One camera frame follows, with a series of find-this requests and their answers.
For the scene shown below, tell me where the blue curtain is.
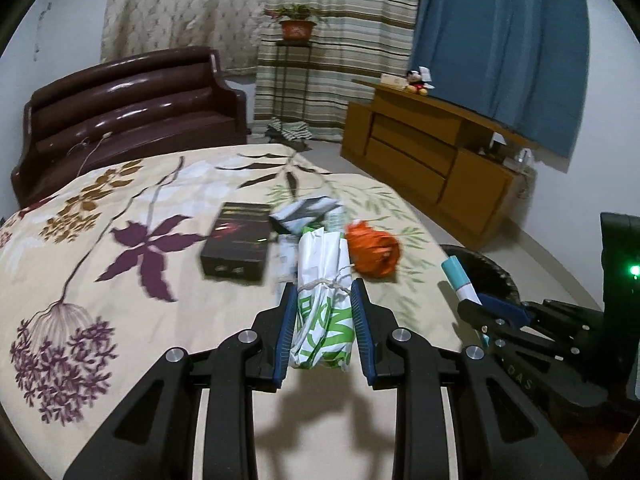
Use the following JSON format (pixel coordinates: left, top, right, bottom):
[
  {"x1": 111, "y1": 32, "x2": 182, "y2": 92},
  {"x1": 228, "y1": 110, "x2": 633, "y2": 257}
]
[{"x1": 407, "y1": 0, "x2": 591, "y2": 158}]

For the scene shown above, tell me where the wooden cabinet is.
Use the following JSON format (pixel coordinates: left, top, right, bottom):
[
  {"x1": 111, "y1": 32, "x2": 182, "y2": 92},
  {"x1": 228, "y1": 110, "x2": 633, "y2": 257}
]
[{"x1": 340, "y1": 79, "x2": 541, "y2": 252}]

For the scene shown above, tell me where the black lined trash bin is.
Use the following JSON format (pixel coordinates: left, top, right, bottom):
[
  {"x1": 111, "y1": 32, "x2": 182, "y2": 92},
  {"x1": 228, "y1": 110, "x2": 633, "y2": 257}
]
[{"x1": 439, "y1": 244, "x2": 523, "y2": 311}]

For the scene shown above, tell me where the dark brown leather sofa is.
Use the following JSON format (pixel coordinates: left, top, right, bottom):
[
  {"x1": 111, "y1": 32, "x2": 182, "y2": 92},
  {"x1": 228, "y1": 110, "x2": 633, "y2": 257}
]
[{"x1": 11, "y1": 45, "x2": 248, "y2": 208}]

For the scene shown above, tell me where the orange plastic bag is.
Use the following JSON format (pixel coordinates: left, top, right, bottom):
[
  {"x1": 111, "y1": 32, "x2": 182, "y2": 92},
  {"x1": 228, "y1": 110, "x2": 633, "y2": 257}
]
[{"x1": 345, "y1": 220, "x2": 403, "y2": 278}]

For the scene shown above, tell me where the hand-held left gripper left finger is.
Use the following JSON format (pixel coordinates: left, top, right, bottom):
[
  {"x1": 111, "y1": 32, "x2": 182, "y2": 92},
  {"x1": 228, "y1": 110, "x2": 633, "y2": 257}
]
[{"x1": 62, "y1": 282, "x2": 300, "y2": 480}]

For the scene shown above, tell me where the thin cable on sofa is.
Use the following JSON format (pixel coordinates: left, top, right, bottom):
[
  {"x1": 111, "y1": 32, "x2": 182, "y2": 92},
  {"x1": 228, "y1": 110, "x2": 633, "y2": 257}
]
[{"x1": 67, "y1": 131, "x2": 113, "y2": 176}]

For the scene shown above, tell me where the teal white tube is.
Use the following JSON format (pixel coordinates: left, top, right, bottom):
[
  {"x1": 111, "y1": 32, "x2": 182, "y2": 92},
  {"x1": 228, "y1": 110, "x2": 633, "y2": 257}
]
[{"x1": 440, "y1": 255, "x2": 483, "y2": 308}]

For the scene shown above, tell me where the grey white packet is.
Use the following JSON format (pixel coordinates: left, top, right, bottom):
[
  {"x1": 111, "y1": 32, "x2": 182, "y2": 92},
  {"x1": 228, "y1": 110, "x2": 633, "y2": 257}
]
[{"x1": 269, "y1": 195, "x2": 346, "y2": 236}]

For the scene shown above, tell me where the striped curtain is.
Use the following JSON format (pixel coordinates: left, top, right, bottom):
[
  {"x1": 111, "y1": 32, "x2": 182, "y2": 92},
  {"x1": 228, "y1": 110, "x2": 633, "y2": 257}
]
[{"x1": 252, "y1": 0, "x2": 426, "y2": 143}]

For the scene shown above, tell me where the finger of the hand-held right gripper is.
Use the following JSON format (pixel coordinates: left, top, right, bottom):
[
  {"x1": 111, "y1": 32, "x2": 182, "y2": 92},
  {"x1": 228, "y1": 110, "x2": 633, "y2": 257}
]
[
  {"x1": 457, "y1": 300, "x2": 566, "y2": 361},
  {"x1": 474, "y1": 292, "x2": 601, "y2": 328}
]

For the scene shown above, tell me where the floral cream blanket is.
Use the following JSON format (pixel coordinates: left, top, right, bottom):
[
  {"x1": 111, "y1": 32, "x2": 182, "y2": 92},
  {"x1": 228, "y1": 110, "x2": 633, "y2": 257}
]
[{"x1": 0, "y1": 142, "x2": 468, "y2": 480}]

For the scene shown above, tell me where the beige diamond-pattern curtain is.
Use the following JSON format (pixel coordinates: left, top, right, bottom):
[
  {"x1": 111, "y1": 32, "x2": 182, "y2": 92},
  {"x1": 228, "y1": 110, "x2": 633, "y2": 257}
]
[{"x1": 100, "y1": 0, "x2": 273, "y2": 73}]

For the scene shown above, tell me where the black metal plant stand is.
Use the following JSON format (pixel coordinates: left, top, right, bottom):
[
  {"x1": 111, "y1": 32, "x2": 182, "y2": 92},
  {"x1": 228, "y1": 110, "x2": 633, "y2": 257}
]
[{"x1": 272, "y1": 40, "x2": 313, "y2": 136}]

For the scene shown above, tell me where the mouse plush toy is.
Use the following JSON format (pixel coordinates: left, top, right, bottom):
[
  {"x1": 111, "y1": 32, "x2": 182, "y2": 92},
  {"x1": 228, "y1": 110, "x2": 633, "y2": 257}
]
[{"x1": 404, "y1": 69, "x2": 431, "y2": 97}]

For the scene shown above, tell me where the green checked cloth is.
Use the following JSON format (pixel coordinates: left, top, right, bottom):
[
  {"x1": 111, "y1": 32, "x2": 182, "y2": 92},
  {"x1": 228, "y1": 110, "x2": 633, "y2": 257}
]
[{"x1": 265, "y1": 117, "x2": 313, "y2": 142}]

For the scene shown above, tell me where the black box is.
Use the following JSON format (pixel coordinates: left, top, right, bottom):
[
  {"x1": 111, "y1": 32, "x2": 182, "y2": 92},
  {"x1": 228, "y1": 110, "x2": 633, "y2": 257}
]
[{"x1": 200, "y1": 202, "x2": 280, "y2": 282}]

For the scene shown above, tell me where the white printed plastic bag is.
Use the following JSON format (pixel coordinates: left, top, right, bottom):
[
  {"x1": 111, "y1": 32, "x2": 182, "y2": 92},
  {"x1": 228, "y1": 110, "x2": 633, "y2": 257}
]
[{"x1": 272, "y1": 235, "x2": 301, "y2": 286}]

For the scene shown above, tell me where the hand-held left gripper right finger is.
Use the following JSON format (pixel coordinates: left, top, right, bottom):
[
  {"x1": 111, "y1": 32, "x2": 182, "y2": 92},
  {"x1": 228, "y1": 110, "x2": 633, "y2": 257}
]
[{"x1": 350, "y1": 279, "x2": 588, "y2": 480}]

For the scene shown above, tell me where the white green plastic bag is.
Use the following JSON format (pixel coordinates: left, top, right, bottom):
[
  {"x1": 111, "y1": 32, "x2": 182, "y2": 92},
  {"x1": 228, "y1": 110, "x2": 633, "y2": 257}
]
[{"x1": 287, "y1": 226, "x2": 357, "y2": 373}]

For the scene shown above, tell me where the potted plant in orange pot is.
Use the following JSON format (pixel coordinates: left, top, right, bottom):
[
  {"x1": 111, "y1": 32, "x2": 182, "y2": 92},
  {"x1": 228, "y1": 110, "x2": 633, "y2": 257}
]
[{"x1": 264, "y1": 4, "x2": 328, "y2": 42}]

